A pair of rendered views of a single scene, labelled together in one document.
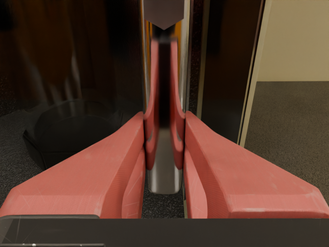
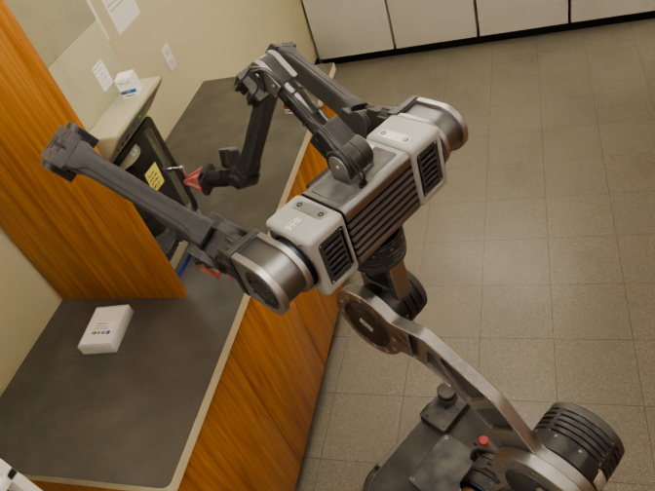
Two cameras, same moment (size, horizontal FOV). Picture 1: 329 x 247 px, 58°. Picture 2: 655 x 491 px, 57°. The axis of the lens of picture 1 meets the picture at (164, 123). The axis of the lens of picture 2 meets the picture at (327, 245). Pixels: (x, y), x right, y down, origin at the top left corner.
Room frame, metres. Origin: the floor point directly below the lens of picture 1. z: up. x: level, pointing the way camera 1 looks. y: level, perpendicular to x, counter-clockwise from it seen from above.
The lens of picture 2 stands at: (-1.02, 1.45, 2.24)
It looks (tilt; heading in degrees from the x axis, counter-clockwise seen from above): 42 degrees down; 296
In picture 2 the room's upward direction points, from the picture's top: 20 degrees counter-clockwise
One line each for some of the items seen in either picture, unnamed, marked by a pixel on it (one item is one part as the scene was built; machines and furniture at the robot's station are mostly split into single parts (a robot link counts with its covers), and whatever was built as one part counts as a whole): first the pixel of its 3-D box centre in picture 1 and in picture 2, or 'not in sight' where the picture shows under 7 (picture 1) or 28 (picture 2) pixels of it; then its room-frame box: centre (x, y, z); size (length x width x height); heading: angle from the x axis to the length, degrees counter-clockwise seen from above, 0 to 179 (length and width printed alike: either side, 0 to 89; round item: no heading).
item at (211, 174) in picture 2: not in sight; (215, 178); (-0.01, 0.00, 1.14); 0.10 x 0.07 x 0.07; 90
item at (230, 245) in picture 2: not in sight; (242, 256); (-0.46, 0.67, 1.45); 0.09 x 0.08 x 0.12; 58
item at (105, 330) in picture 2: not in sight; (106, 328); (0.28, 0.49, 0.96); 0.16 x 0.12 x 0.04; 96
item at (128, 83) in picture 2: not in sight; (128, 84); (0.09, 0.03, 1.54); 0.05 x 0.05 x 0.06; 14
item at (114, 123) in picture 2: not in sight; (131, 121); (0.09, 0.11, 1.46); 0.32 x 0.11 x 0.10; 90
